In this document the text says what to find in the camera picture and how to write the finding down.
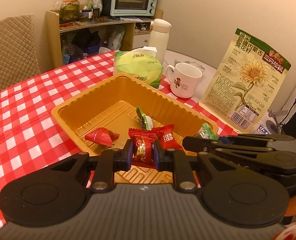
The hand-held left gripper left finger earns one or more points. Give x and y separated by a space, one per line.
129 153

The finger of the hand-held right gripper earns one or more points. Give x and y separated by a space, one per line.
250 138
195 143

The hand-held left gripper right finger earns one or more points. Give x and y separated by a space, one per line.
156 155

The dark red printed candy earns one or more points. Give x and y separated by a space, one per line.
141 152

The yellow green candy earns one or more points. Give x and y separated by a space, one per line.
209 130

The red square snack packet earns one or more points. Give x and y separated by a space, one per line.
168 136

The red pyramid candy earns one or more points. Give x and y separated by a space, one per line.
100 135

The orange plastic tray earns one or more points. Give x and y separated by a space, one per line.
108 100

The small blue box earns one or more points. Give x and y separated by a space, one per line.
262 129

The metal stand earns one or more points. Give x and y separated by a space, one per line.
274 126

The sunflower seed bag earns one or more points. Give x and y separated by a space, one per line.
237 80

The white mug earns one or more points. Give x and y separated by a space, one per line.
185 82

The green tissue pack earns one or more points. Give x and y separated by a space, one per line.
135 65

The white thermos bottle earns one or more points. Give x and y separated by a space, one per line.
158 42

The red checkered tablecloth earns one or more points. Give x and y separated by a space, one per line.
25 120

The white drawer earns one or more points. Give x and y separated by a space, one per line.
140 40

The black bag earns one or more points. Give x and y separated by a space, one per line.
85 38

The wooden shelf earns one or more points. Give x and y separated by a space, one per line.
51 37

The glass jar with orange lid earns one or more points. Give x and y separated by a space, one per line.
69 10

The chair with quilted cover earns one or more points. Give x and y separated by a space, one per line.
10 47

